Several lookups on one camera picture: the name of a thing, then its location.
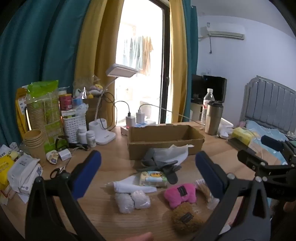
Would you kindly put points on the person's left hand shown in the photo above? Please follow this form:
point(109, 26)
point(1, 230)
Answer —
point(136, 237)

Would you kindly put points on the hanging clothes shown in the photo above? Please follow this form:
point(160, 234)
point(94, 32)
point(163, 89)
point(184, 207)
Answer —
point(141, 53)

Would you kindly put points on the yellow packet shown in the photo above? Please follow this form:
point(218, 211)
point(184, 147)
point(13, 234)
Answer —
point(242, 135)

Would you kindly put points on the white pill bottle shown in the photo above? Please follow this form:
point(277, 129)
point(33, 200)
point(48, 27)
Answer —
point(82, 135)
point(91, 139)

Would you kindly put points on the small printed pouch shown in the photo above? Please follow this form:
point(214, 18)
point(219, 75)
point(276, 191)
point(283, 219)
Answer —
point(52, 157)

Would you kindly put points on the person's right hand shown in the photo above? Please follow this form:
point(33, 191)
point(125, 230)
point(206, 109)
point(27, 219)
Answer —
point(290, 206)

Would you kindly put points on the stack of paper cups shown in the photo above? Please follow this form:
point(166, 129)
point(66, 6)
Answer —
point(34, 143)

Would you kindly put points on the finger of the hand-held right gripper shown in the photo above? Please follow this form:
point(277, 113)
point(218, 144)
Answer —
point(272, 141)
point(248, 159)

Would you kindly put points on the brown plush toy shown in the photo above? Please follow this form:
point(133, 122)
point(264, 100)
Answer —
point(185, 217)

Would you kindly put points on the orange snack bag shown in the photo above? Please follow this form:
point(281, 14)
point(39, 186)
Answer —
point(20, 109)

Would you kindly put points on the narrow teal curtain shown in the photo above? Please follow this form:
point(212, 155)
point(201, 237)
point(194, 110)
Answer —
point(193, 46)

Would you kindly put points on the printed tissue packet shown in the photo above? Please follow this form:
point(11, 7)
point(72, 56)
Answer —
point(153, 179)

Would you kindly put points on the white air conditioner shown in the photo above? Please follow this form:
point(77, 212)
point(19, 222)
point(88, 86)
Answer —
point(225, 31)

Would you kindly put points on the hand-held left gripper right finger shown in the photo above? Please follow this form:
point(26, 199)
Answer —
point(209, 176)

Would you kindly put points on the yellow tissue pack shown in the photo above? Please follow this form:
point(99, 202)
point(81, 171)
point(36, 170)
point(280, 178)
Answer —
point(5, 171)

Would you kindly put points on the white folded towel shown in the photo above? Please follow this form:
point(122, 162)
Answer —
point(127, 185)

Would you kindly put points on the red can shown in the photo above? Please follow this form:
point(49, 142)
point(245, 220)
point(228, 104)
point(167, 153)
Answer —
point(66, 102)

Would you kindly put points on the white wet wipes pack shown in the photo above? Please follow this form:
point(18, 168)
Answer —
point(23, 171)

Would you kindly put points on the white power strip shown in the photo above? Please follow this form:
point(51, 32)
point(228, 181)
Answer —
point(149, 122)

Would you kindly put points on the black door frame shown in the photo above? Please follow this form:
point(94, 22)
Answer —
point(165, 58)

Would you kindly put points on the bag of small plush toys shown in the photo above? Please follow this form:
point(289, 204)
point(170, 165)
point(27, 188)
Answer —
point(92, 89)

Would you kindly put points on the small white box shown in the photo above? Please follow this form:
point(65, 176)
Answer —
point(64, 154)

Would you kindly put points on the black flat device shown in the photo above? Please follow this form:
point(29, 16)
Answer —
point(235, 142)

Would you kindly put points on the green bag of paper cups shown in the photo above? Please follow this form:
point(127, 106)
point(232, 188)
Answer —
point(44, 104)

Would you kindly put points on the black monitor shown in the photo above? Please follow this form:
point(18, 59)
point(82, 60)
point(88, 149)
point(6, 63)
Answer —
point(208, 87)

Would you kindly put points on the black scissors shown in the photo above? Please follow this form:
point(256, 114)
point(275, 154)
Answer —
point(56, 172)

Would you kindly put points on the clear water bottle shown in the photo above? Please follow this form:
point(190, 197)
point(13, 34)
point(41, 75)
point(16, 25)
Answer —
point(208, 97)

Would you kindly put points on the white desk lamp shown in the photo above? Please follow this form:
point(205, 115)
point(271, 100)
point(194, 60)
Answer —
point(120, 70)

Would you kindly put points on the wide yellow curtain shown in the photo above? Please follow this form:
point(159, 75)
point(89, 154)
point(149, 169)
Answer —
point(97, 46)

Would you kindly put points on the steel tumbler with black lid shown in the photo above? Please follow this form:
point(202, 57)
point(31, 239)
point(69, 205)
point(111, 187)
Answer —
point(214, 120)

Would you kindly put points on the pink plush toy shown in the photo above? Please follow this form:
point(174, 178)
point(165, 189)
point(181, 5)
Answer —
point(180, 194)

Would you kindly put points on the narrow yellow curtain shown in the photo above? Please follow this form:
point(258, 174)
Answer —
point(178, 58)

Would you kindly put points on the wide teal curtain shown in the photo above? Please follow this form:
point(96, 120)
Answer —
point(34, 41)

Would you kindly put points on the white plastic bag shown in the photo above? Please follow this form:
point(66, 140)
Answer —
point(171, 153)

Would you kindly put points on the cardboard box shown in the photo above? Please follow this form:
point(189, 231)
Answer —
point(161, 148)

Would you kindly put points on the light blue bedding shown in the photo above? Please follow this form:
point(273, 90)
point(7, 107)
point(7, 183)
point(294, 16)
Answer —
point(259, 129)

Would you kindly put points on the dark grey dotted glove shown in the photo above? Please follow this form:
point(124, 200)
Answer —
point(167, 170)

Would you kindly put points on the white charger with blue base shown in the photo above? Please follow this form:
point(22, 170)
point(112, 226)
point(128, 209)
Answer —
point(140, 117)

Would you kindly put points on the white perforated basket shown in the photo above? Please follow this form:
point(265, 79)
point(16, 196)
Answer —
point(74, 127)

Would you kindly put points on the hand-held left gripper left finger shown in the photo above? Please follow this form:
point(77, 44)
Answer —
point(89, 176)

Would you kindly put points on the grey bed headboard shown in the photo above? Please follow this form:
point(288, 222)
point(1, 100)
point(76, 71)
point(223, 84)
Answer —
point(268, 102)

